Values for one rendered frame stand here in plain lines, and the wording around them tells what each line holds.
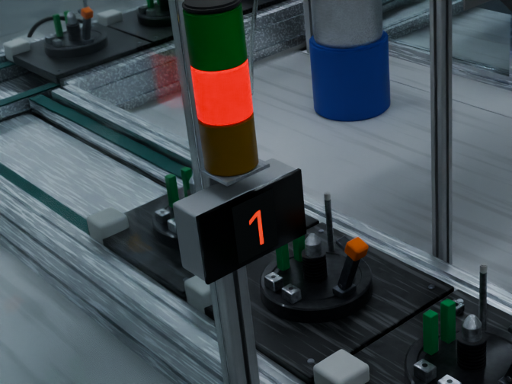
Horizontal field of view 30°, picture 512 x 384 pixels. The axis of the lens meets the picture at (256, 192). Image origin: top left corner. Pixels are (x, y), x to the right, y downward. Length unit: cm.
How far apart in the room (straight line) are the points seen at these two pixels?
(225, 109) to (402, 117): 111
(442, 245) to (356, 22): 67
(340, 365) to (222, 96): 36
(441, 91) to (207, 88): 44
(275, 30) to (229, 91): 147
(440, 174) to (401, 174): 45
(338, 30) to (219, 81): 105
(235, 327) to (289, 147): 88
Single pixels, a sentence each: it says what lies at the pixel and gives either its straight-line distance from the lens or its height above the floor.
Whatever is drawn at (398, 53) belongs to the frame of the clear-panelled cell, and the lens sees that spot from 221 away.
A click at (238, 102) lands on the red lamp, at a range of 82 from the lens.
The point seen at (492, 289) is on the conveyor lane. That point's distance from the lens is 122.
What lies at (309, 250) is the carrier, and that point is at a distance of 116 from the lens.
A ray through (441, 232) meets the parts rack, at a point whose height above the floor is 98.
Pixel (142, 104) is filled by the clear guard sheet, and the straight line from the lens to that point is 83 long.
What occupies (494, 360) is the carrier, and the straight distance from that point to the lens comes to 106.
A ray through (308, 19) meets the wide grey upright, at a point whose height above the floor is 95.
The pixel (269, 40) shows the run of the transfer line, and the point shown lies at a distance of 228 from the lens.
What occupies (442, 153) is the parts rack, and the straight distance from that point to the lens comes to 123.
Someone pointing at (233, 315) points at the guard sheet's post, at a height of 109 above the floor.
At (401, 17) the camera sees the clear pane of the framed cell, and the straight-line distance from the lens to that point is 219.
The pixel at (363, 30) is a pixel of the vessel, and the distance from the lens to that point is 185.
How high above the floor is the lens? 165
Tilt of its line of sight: 28 degrees down
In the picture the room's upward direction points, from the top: 6 degrees counter-clockwise
